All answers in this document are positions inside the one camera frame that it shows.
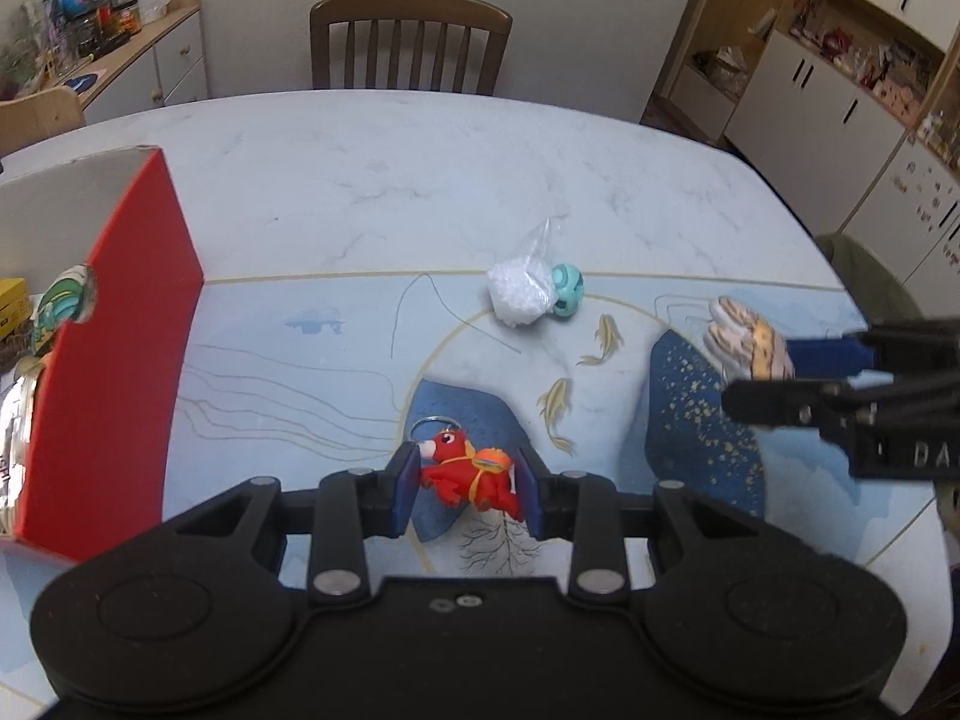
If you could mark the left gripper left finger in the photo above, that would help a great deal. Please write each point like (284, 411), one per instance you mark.
(360, 503)

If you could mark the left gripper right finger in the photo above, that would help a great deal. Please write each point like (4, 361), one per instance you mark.
(551, 502)

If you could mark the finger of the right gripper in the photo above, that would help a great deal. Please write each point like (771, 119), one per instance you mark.
(825, 406)
(908, 347)

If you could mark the red dragon keychain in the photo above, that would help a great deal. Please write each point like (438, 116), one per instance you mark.
(455, 477)

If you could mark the yellow small box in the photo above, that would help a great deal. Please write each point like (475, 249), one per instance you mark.
(15, 305)

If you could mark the green plush doll pouch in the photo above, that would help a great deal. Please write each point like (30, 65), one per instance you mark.
(69, 298)

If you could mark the white plastic bag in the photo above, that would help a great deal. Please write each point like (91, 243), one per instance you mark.
(520, 284)

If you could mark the teal ball toy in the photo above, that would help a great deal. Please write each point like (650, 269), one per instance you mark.
(568, 283)

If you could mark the red white cardboard box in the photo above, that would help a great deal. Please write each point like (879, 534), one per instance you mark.
(98, 449)

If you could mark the silver foil packet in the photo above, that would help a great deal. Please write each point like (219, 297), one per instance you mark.
(17, 408)

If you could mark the wooden side cabinet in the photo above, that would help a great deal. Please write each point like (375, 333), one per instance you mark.
(162, 65)

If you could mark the brown wooden chair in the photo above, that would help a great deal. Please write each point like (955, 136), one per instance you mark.
(456, 46)

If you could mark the small wooden chair back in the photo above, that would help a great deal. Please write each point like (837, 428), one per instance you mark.
(34, 118)

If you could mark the white wall cupboard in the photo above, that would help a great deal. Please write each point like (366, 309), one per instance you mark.
(849, 111)

